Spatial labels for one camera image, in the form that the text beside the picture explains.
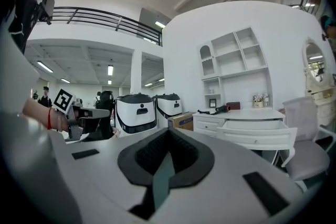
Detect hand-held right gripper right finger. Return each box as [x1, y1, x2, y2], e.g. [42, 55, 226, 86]
[154, 128, 302, 224]

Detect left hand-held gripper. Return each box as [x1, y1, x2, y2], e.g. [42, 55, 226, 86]
[54, 88, 111, 140]

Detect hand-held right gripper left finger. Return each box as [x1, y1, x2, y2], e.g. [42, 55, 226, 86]
[49, 128, 173, 224]

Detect black hair dryer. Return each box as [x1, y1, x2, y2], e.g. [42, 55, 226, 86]
[216, 119, 298, 152]
[197, 104, 232, 116]

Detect person's left forearm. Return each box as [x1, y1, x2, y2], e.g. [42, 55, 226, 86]
[22, 98, 52, 129]

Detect white desk with drawers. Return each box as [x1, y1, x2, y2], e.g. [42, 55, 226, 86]
[193, 108, 298, 167]

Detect person's left hand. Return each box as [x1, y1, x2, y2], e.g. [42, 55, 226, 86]
[49, 109, 69, 132]

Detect white machine lower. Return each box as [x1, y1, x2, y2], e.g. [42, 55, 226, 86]
[114, 92, 159, 137]

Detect white machine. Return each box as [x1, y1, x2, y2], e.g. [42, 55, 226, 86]
[114, 92, 159, 137]
[152, 93, 183, 128]

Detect white machine upper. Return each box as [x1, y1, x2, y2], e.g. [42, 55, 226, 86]
[152, 93, 183, 128]

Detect cardboard box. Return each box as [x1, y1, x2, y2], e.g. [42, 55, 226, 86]
[167, 112, 195, 132]

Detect white office chair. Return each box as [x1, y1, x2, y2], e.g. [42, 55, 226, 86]
[277, 95, 332, 190]

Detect black balcony railing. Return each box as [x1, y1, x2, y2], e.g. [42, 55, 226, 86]
[49, 6, 163, 47]

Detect pink flowers in cream pot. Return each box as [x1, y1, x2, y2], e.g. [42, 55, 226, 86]
[252, 92, 270, 109]

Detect white shelf unit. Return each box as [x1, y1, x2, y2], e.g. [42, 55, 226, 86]
[198, 26, 273, 111]

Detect person's black clothing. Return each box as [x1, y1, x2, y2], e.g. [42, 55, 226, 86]
[0, 0, 43, 56]

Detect white oval vanity mirror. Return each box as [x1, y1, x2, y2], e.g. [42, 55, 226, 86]
[301, 36, 336, 125]

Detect red string bracelet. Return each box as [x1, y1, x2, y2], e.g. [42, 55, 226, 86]
[47, 108, 54, 130]

